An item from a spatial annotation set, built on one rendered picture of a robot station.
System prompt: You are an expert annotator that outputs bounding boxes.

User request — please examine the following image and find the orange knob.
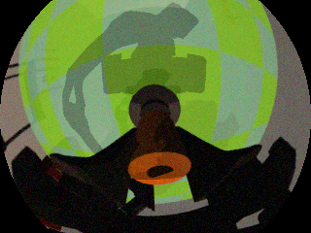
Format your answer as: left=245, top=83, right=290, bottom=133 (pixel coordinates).
left=128, top=110, right=191, bottom=185

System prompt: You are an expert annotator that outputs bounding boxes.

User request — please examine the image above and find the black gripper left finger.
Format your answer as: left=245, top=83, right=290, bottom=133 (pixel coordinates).
left=50, top=128, right=136, bottom=207

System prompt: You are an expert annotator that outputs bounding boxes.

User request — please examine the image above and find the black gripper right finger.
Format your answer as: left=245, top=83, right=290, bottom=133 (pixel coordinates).
left=176, top=127, right=261, bottom=203

